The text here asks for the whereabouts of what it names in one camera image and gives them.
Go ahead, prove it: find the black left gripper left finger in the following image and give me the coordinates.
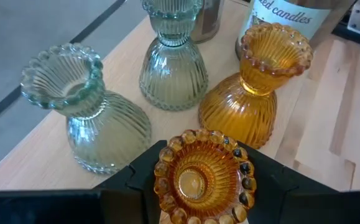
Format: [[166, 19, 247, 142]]
[[0, 139, 168, 224]]

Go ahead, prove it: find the tin with green candles label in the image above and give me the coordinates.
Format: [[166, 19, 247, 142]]
[[234, 0, 333, 60]]

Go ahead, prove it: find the clear glass candlestick holder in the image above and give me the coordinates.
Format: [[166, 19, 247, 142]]
[[20, 42, 152, 175], [139, 0, 209, 112]]

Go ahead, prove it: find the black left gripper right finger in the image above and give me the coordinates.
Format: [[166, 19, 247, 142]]
[[238, 142, 360, 224]]

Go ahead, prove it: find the amber glass candlestick holder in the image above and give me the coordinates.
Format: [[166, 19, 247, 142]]
[[198, 22, 314, 150], [153, 129, 257, 224]]

